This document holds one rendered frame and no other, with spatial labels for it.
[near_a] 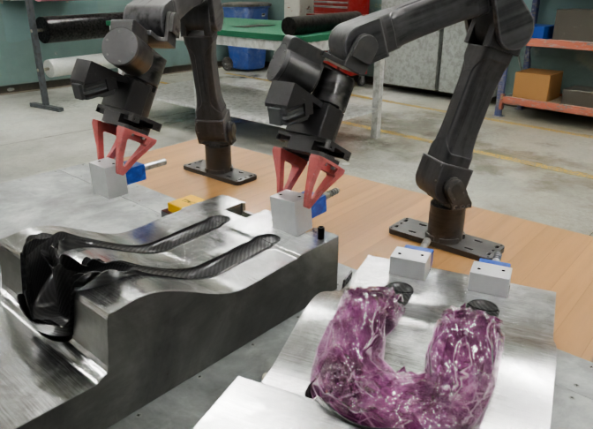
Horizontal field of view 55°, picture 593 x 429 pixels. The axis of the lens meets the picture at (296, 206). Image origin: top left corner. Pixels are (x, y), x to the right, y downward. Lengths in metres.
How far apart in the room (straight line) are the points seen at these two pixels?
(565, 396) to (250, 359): 0.37
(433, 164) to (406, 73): 5.84
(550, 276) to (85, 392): 0.71
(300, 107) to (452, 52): 5.70
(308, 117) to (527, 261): 0.45
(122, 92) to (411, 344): 0.60
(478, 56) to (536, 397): 0.57
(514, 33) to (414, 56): 5.77
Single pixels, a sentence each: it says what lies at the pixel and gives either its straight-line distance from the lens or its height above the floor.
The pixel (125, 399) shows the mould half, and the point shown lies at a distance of 0.66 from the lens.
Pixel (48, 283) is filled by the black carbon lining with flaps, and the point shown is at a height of 0.89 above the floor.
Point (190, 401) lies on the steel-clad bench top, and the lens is 0.68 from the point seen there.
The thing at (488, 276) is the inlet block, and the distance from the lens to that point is 0.78.
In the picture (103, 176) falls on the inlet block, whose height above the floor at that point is 0.95.
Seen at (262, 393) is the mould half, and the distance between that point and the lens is 0.51.
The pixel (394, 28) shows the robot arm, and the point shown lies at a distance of 0.87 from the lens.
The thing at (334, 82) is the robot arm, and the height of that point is 1.10.
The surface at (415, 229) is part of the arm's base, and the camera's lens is 1.07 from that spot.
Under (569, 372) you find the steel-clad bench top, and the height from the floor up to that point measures 0.80.
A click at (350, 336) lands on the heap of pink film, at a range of 0.58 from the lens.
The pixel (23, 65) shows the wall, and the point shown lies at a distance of 7.62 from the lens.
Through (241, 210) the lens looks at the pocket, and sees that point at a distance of 0.96.
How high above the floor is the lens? 1.24
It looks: 22 degrees down
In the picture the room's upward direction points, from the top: straight up
